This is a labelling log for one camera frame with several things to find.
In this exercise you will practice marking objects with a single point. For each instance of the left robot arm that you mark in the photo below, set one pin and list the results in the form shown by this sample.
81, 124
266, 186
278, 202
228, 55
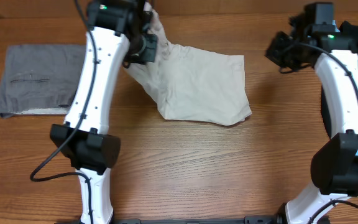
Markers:
117, 35

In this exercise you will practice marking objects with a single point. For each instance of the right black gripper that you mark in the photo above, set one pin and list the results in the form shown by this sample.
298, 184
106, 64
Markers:
275, 55

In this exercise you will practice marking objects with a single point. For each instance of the beige cotton shorts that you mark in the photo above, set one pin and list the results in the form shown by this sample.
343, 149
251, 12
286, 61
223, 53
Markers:
190, 84

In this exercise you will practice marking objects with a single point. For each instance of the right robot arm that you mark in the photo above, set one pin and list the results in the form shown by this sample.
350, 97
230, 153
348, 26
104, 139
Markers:
315, 42

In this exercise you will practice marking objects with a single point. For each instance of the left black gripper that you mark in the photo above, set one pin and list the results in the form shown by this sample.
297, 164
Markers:
150, 55

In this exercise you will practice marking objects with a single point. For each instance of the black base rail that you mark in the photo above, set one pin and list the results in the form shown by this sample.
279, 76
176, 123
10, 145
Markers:
246, 220

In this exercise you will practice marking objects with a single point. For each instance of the folded grey shorts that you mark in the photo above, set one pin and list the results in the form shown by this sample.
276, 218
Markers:
40, 79

